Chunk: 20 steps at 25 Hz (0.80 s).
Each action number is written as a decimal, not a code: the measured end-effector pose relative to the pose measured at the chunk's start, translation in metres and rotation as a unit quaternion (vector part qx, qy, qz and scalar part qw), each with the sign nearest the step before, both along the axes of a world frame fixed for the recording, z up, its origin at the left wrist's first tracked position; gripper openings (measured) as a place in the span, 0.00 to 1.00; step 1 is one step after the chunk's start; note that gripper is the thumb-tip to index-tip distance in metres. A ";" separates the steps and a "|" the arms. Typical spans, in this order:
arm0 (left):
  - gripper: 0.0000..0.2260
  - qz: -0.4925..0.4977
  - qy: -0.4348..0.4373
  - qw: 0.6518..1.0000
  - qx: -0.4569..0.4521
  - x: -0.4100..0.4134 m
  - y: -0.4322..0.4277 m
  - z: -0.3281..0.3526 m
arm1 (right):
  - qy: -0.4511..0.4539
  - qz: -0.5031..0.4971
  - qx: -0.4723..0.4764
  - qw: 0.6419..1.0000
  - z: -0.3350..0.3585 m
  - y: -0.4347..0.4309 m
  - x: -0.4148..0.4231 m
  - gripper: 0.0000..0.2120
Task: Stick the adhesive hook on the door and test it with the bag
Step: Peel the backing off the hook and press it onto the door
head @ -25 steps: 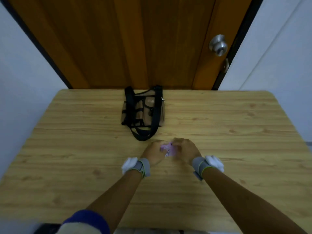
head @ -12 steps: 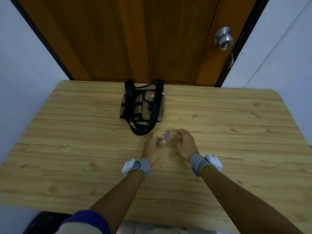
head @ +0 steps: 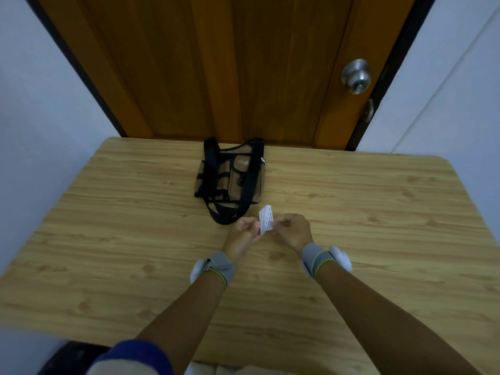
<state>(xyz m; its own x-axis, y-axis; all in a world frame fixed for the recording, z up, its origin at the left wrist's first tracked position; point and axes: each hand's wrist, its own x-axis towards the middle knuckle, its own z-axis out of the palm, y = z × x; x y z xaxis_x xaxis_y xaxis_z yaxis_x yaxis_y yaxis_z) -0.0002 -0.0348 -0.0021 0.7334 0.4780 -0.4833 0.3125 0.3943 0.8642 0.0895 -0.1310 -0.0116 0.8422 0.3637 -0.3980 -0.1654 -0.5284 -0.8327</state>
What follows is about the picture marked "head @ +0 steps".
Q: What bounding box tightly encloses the person's right hand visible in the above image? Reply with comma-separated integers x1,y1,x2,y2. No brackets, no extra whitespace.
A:
272,213,315,259

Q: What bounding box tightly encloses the person's left hand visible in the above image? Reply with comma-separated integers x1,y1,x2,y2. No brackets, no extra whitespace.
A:
222,216,262,268

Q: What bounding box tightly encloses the white paper card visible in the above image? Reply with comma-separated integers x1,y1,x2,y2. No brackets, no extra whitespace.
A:
259,205,274,236

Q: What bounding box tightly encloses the person's left forearm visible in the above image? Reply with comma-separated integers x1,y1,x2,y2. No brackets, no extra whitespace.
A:
135,269,227,375

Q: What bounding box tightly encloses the person's right forearm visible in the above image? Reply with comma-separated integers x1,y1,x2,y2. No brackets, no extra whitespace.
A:
316,260,483,375

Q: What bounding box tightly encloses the grey left wristband with tracker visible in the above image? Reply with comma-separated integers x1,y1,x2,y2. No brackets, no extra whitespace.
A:
190,251,236,289

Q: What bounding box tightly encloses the grey wristband with tracker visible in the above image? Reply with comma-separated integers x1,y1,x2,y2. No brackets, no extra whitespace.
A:
302,242,353,280
190,251,236,289

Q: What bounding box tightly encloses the grey right wristband with tracker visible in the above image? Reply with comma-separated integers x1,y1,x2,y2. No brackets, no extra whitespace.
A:
302,242,353,280

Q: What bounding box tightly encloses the brown wooden door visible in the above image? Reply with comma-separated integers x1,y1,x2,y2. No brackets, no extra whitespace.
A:
34,0,418,151

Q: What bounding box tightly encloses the silver door knob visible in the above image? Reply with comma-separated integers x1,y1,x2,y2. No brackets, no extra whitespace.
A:
340,59,371,95

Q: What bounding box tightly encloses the blue and white sleeve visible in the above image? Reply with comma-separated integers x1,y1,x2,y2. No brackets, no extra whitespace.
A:
86,339,174,375

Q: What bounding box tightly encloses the brown bag with black straps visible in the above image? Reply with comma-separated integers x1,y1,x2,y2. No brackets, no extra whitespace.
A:
194,137,268,226

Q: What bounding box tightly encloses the black door frame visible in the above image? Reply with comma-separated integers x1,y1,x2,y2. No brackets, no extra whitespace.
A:
345,0,438,152

